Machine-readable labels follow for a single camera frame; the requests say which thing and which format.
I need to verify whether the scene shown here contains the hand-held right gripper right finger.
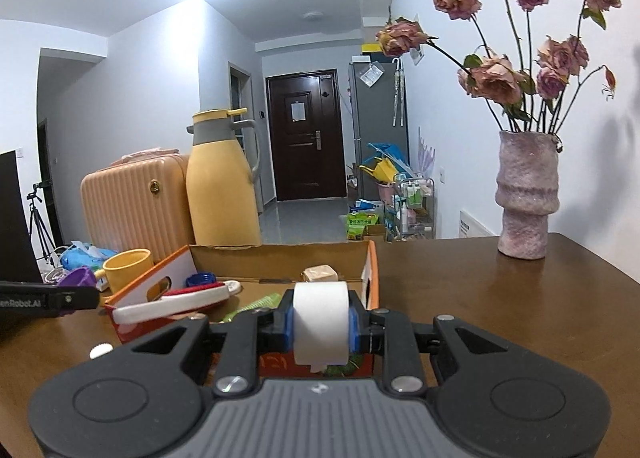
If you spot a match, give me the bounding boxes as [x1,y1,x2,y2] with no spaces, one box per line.
[346,289,523,397]

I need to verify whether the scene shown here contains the basket of small items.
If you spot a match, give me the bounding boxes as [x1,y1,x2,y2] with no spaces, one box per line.
[391,177,436,242]

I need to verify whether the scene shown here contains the paper sheet on fridge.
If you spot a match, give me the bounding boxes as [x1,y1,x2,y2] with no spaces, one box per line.
[359,62,385,88]

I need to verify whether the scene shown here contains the white cables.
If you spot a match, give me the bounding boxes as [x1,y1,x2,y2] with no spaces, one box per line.
[42,245,68,284]

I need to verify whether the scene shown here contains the dark brown door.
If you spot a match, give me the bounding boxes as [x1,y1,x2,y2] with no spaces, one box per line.
[265,69,349,202]

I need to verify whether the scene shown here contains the clear hanging umbrella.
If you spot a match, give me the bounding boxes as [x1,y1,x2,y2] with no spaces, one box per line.
[391,57,407,128]

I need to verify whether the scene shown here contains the green printed bag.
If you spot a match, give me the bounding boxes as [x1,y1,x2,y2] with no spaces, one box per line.
[346,212,379,241]

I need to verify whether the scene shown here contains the blue tissue pack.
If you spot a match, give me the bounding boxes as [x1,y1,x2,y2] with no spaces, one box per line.
[59,239,118,271]

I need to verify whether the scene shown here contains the yellow thermos jug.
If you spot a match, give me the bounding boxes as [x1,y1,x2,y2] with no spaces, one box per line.
[185,108,263,246]

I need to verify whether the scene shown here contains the blue plastic sheet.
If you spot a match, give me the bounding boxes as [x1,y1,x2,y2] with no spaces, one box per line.
[367,141,415,175]

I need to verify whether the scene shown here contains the yellow watering can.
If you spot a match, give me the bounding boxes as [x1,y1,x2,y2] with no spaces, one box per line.
[359,158,401,184]

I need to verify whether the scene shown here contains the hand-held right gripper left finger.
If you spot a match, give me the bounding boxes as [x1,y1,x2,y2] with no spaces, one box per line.
[117,288,297,398]

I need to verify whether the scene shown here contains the purple ribbed lid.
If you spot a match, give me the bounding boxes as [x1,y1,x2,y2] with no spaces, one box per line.
[56,267,98,289]

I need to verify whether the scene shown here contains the yellow mug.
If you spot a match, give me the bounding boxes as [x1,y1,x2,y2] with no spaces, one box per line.
[95,248,154,295]

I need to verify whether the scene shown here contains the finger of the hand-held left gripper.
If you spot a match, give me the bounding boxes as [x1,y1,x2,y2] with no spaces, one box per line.
[46,283,100,313]

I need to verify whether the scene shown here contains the cream square case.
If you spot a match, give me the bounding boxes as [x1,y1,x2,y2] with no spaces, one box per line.
[301,264,338,284]

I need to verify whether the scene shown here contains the green spray bottle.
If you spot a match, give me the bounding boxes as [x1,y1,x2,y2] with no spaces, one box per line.
[218,293,283,324]

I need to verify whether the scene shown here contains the black camera tripod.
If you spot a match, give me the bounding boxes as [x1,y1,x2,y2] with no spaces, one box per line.
[26,181,57,269]

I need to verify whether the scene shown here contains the dried pink roses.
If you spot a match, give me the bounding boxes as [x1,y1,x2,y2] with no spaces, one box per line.
[375,0,623,135]

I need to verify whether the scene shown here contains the pink ribbed suitcase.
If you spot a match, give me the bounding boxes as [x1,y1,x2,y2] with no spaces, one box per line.
[80,148,197,266]

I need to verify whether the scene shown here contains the red and white lint brush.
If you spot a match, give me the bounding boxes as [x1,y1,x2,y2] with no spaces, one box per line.
[114,283,232,325]

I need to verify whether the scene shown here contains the red cardboard box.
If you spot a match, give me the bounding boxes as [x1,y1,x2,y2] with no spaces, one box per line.
[103,239,379,379]

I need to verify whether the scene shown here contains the white tape roll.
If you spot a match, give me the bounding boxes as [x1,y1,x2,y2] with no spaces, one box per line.
[292,281,351,369]

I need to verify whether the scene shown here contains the pink textured vase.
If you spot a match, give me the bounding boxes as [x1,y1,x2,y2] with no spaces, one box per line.
[495,131,562,259]

